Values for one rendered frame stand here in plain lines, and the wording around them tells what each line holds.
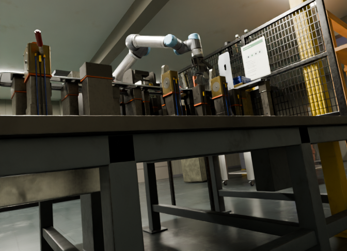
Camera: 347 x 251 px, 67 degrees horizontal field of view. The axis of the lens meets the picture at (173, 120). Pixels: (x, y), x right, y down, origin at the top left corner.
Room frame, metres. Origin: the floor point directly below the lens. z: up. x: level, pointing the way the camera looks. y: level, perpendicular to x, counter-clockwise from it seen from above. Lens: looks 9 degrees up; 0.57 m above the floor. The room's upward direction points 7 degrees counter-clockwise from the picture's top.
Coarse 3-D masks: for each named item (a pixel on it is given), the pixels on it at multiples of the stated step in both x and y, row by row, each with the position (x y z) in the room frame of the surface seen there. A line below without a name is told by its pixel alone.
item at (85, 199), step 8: (88, 200) 1.84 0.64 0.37; (96, 200) 1.81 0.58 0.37; (88, 208) 1.85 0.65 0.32; (96, 208) 1.81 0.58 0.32; (88, 216) 1.86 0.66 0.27; (96, 216) 1.80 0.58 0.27; (88, 224) 1.87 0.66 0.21; (96, 224) 1.80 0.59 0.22; (88, 232) 1.89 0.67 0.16; (96, 232) 1.80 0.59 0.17; (88, 240) 1.90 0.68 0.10; (96, 240) 1.80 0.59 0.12; (88, 248) 1.91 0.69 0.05; (96, 248) 1.80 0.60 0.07
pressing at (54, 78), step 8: (0, 72) 0.97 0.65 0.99; (8, 72) 0.97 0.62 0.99; (16, 72) 0.99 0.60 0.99; (0, 80) 1.06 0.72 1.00; (8, 80) 1.08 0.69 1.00; (56, 80) 1.14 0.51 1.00; (64, 80) 1.16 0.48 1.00; (72, 80) 1.17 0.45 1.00; (80, 80) 1.18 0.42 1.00; (56, 88) 1.26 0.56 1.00; (80, 88) 1.30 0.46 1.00; (144, 88) 1.44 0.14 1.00; (152, 88) 1.46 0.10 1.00; (160, 88) 1.47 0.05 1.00; (184, 88) 1.52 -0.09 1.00; (208, 96) 1.81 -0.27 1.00
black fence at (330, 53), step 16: (320, 0) 1.58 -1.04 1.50; (304, 16) 1.69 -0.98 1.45; (320, 16) 1.60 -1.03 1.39; (256, 32) 1.98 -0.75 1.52; (288, 32) 1.79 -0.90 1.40; (320, 32) 1.63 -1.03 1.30; (224, 48) 2.24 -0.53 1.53; (288, 48) 1.80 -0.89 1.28; (240, 64) 2.14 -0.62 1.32; (288, 64) 1.82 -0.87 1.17; (304, 64) 1.74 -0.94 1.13; (336, 64) 1.58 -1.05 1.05; (192, 80) 2.62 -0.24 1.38; (336, 80) 1.59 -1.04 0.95; (336, 96) 1.60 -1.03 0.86; (256, 112) 2.07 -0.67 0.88; (304, 112) 1.78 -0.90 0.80; (320, 112) 1.71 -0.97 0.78; (336, 112) 1.62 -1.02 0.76; (208, 160) 2.58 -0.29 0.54; (208, 176) 2.57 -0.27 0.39
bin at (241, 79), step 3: (234, 78) 1.97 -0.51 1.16; (237, 78) 1.95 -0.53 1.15; (240, 78) 1.94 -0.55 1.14; (243, 78) 1.96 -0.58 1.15; (246, 78) 1.99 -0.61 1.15; (234, 81) 1.97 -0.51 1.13; (237, 81) 1.96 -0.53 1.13; (240, 81) 1.94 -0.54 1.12; (243, 81) 1.95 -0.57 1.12; (246, 81) 1.99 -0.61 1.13; (249, 81) 2.02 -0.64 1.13; (234, 84) 1.98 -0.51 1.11
